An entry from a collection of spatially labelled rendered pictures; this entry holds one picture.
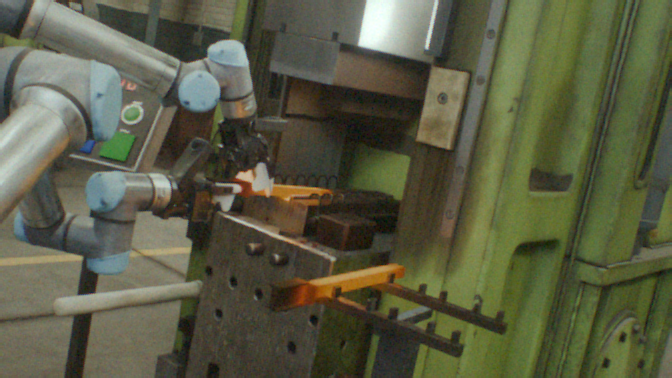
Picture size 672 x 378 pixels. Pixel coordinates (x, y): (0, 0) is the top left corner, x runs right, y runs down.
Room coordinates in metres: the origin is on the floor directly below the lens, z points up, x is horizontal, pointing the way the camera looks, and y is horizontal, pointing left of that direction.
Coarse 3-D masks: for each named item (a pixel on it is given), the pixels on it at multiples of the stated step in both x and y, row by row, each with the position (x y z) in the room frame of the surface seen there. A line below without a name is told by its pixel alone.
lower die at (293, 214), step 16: (256, 208) 1.88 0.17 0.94; (272, 208) 1.85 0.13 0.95; (288, 208) 1.82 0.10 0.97; (304, 208) 1.79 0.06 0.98; (320, 208) 1.82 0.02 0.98; (336, 208) 1.87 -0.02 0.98; (368, 208) 1.98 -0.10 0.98; (272, 224) 1.84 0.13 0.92; (288, 224) 1.82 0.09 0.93; (304, 224) 1.79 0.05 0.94
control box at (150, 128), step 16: (128, 96) 2.05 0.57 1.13; (144, 96) 2.05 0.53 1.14; (144, 112) 2.02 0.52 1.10; (160, 112) 2.02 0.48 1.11; (128, 128) 2.00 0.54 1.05; (144, 128) 2.00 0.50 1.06; (160, 128) 2.03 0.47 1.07; (96, 144) 1.98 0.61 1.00; (144, 144) 1.97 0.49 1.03; (160, 144) 2.05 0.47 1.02; (64, 160) 2.02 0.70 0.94; (80, 160) 1.98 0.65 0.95; (96, 160) 1.96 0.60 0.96; (112, 160) 1.95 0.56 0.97; (128, 160) 1.95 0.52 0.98; (144, 160) 1.97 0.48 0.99
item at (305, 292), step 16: (352, 272) 1.50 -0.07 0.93; (368, 272) 1.53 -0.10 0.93; (384, 272) 1.56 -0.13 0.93; (400, 272) 1.62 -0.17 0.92; (272, 288) 1.28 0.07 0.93; (288, 288) 1.29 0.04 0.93; (304, 288) 1.34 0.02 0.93; (320, 288) 1.37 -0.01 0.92; (352, 288) 1.46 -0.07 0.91; (272, 304) 1.27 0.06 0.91; (288, 304) 1.31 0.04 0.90; (304, 304) 1.33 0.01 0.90
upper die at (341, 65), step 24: (288, 48) 1.88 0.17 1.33; (312, 48) 1.83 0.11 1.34; (336, 48) 1.79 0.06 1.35; (360, 48) 1.85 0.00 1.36; (288, 72) 1.87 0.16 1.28; (312, 72) 1.83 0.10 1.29; (336, 72) 1.79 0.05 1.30; (360, 72) 1.86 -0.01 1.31; (384, 72) 1.94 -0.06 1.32; (408, 72) 2.02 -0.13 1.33; (408, 96) 2.04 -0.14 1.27
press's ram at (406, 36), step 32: (288, 0) 1.90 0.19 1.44; (320, 0) 1.84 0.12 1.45; (352, 0) 1.78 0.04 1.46; (384, 0) 1.80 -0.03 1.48; (416, 0) 1.90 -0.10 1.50; (288, 32) 1.88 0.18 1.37; (320, 32) 1.83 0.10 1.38; (352, 32) 1.77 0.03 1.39; (384, 32) 1.82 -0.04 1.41; (416, 32) 1.93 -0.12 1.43
